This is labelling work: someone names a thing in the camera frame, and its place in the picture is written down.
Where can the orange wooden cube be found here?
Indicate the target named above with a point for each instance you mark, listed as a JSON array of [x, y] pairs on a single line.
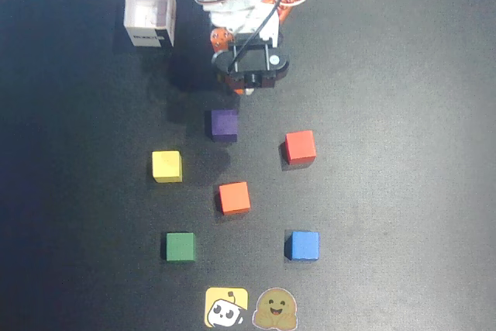
[[234, 197]]

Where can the hugging face emoji sticker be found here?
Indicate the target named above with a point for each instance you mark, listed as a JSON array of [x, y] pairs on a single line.
[[275, 307]]

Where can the black table mat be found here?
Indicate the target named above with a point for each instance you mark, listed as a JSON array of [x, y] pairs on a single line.
[[387, 191]]

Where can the yellow robot sticker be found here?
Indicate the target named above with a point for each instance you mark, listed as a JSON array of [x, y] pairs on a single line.
[[226, 306]]

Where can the green wooden cube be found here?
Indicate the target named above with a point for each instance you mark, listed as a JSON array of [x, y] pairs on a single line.
[[180, 246]]

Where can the yellow wooden cube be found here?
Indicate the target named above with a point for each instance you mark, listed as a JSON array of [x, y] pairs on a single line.
[[166, 165]]

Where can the white cardboard box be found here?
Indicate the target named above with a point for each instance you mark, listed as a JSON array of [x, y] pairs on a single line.
[[149, 13]]

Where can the blue wooden cube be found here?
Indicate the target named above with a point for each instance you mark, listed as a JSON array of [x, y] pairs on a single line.
[[305, 245]]

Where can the purple wooden cube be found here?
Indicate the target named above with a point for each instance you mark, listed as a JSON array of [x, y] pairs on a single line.
[[224, 123]]

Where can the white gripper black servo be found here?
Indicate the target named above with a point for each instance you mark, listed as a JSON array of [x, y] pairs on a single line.
[[222, 39]]

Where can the red wooden cube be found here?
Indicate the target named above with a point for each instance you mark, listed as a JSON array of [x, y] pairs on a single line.
[[300, 146]]

